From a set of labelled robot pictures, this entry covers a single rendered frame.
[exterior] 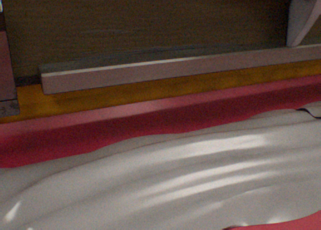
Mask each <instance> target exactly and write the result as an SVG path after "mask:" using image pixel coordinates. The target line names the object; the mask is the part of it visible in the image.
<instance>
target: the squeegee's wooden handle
mask: <svg viewBox="0 0 321 230"><path fill-rule="evenodd" d="M291 1H292V0H2V2H3V10H4V15H5V17H4V18H5V22H6V29H7V33H8V41H9V47H10V53H11V58H12V64H13V70H14V79H15V82H16V87H20V86H28V85H40V84H41V82H40V78H39V67H38V65H43V64H49V63H59V62H64V61H79V60H89V59H95V58H105V57H116V56H126V55H136V54H142V53H157V52H163V51H172V50H188V49H193V48H209V47H215V46H230V45H236V44H250V43H261V42H271V41H281V40H285V33H286V23H287V10H288V9H289V5H290V3H291ZM316 37H321V14H320V15H319V17H318V18H317V20H316V22H315V23H314V24H313V26H312V27H311V28H310V30H309V32H308V33H307V34H306V36H305V37H304V39H306V38H316Z"/></svg>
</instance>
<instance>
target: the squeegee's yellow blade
mask: <svg viewBox="0 0 321 230"><path fill-rule="evenodd" d="M313 64H321V59H319V60H312V61H301V62H297V63H285V64H282V65H270V66H263V67H255V68H248V69H240V70H232V71H221V72H217V73H209V74H205V75H203V74H201V75H194V76H186V77H178V78H170V79H166V80H154V81H147V82H142V83H131V84H127V85H119V86H108V87H103V88H96V89H92V90H81V91H73V92H69V93H58V94H54V95H44V94H43V91H42V88H41V85H28V86H20V87H16V89H17V93H18V102H19V105H27V104H31V103H38V102H48V101H53V100H59V99H67V98H75V97H81V96H89V95H96V94H101V93H110V92H116V91H122V90H129V89H138V88H145V87H148V86H160V85H166V84H171V83H182V82H186V81H193V80H204V79H208V78H219V77H224V76H230V75H240V74H245V73H256V72H260V71H267V70H277V69H281V68H292V67H296V66H307V65H313Z"/></svg>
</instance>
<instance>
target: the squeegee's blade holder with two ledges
mask: <svg viewBox="0 0 321 230"><path fill-rule="evenodd" d="M284 43H285V40H281V41H271V42H261V43H250V44H236V45H230V46H215V47H209V48H193V49H188V50H172V51H163V52H157V53H142V54H136V55H126V56H116V57H105V58H95V59H89V60H79V61H64V62H59V63H49V64H43V65H38V67H39V78H40V82H41V88H42V91H43V94H44V95H54V94H58V93H69V92H73V91H81V90H92V89H96V88H103V87H108V86H119V85H127V84H131V83H142V82H147V81H154V80H166V79H170V78H178V77H186V76H194V75H201V74H203V75H205V74H209V73H217V72H221V71H232V70H240V69H248V68H255V67H263V66H270V65H282V64H285V63H297V62H301V61H312V60H319V59H321V37H316V38H306V39H302V41H301V42H300V44H298V45H297V46H291V47H287V46H284Z"/></svg>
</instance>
